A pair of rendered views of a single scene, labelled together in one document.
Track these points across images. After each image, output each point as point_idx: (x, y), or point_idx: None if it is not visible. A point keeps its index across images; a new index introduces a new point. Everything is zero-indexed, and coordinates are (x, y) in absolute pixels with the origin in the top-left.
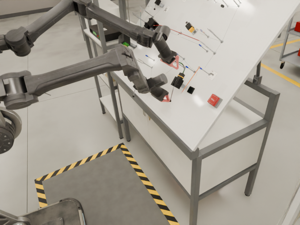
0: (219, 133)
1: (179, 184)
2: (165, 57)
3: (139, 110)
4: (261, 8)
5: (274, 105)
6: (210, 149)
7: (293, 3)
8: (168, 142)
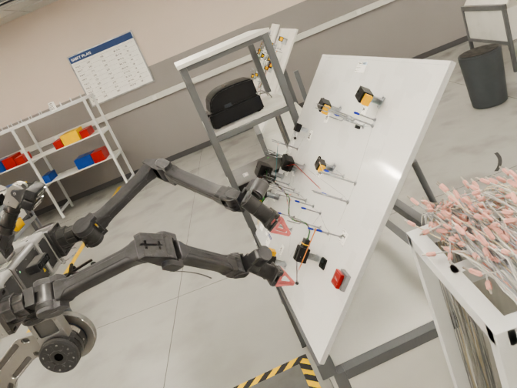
0: (386, 332)
1: None
2: (264, 222)
3: None
4: (392, 128)
5: None
6: (361, 361)
7: (421, 117)
8: None
